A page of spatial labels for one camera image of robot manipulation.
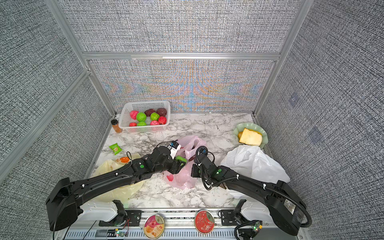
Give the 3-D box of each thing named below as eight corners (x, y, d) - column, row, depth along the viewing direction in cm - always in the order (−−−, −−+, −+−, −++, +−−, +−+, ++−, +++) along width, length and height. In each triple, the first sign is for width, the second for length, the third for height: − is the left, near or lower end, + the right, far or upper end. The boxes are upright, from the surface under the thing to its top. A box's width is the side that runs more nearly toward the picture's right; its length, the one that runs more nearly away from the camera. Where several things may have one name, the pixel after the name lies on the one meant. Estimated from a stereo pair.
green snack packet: (115, 156, 98) (114, 154, 96) (110, 148, 102) (108, 146, 100) (122, 151, 100) (121, 149, 99) (117, 143, 104) (116, 142, 102)
